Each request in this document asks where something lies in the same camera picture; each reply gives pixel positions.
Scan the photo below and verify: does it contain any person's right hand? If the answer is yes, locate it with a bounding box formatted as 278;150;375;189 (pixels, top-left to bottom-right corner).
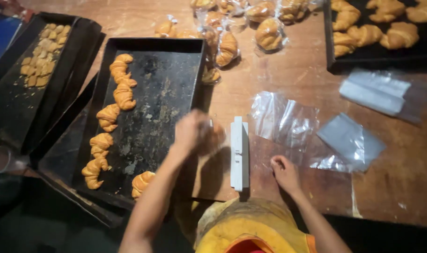
270;155;303;196

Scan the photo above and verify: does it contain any group of plain croissants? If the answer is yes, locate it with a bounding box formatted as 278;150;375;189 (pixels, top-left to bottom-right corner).
330;0;427;58
81;53;156;201

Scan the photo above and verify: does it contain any pile of bagged croissants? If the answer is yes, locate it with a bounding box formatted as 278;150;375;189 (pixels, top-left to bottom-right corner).
154;0;323;86

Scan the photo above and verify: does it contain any croissant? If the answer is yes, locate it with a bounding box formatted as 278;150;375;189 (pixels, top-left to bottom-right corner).
199;119;229;156

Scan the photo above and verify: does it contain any person's left hand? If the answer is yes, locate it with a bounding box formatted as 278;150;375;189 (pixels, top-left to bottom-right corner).
169;109;215;157

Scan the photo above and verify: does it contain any stack of flat clear bags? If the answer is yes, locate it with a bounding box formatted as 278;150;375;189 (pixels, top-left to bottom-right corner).
339;68;427;124
310;112;387;173

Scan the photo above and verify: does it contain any heap of small pastry pieces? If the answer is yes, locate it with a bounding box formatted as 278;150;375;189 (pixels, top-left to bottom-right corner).
19;23;71;88

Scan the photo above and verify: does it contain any clear plastic cup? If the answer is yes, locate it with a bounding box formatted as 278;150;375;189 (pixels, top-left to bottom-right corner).
0;146;29;174

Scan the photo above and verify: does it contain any crumpled clear plastic bag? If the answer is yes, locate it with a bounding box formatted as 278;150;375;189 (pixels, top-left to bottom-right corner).
250;91;320;148

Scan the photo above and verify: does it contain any white bag sealer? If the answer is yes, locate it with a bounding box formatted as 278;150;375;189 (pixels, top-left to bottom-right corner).
230;116;250;192

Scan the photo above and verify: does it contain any person's yellow shirt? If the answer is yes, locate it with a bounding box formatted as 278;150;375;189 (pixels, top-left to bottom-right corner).
194;197;318;253

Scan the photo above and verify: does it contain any blue plastic object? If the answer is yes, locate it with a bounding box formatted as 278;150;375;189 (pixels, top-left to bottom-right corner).
0;14;22;71

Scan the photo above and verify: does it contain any large scratched black baking tray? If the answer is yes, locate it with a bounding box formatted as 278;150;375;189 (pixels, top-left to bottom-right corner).
72;37;206;211

